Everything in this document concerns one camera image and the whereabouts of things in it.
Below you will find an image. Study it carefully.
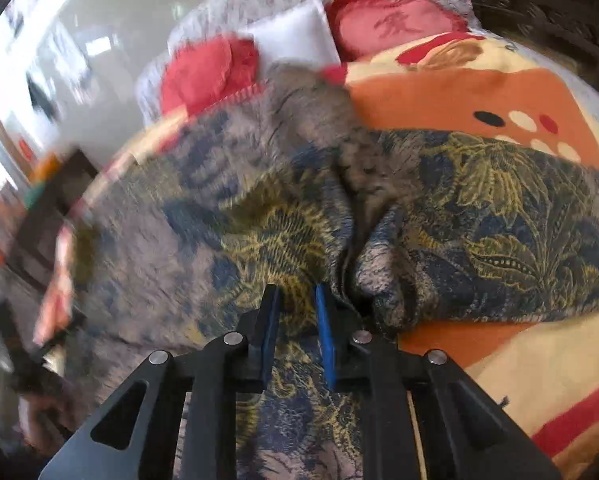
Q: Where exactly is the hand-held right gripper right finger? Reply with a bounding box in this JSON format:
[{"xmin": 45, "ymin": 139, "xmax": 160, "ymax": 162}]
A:
[{"xmin": 314, "ymin": 282, "xmax": 563, "ymax": 480}]

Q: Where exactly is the yellow plastic item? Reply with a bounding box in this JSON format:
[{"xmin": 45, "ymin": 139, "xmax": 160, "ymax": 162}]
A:
[{"xmin": 30, "ymin": 154, "xmax": 61, "ymax": 182}]

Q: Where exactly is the dark hanging cloth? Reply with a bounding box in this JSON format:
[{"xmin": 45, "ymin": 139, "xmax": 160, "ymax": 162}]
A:
[{"xmin": 26, "ymin": 69, "xmax": 64, "ymax": 123}]

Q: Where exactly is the red heart pillow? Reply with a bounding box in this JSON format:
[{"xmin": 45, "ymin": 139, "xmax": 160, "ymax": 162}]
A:
[
  {"xmin": 324, "ymin": 0, "xmax": 471, "ymax": 62},
  {"xmin": 160, "ymin": 35, "xmax": 261, "ymax": 117}
]

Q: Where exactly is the white pillow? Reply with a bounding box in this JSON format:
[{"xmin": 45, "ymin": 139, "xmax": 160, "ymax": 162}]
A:
[{"xmin": 238, "ymin": 0, "xmax": 341, "ymax": 70}]

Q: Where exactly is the dark wooden headboard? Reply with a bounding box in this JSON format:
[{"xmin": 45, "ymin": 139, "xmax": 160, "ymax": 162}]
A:
[{"xmin": 444, "ymin": 0, "xmax": 599, "ymax": 111}]

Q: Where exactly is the floral patterned garment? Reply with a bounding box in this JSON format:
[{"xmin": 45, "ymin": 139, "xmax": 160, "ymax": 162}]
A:
[{"xmin": 62, "ymin": 62, "xmax": 599, "ymax": 480}]

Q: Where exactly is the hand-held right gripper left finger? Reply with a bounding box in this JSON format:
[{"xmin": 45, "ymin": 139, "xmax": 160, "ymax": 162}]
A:
[{"xmin": 38, "ymin": 284, "xmax": 282, "ymax": 480}]

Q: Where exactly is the printed blanket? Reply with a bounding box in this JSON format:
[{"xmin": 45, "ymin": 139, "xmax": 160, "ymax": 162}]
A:
[{"xmin": 104, "ymin": 32, "xmax": 599, "ymax": 480}]

